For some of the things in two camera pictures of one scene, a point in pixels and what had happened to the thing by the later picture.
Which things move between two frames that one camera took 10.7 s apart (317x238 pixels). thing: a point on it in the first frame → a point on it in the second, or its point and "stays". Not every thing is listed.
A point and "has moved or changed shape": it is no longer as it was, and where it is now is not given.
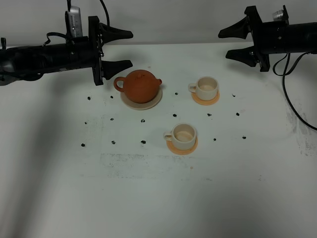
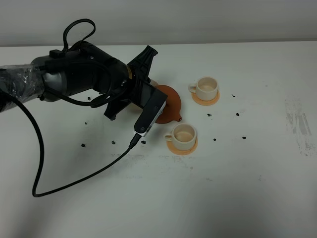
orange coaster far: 205,102 stays
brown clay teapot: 139,86 has moved or changed shape
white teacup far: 206,88 stays
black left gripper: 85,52 → 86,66
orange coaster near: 182,151 stays
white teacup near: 183,136 stays
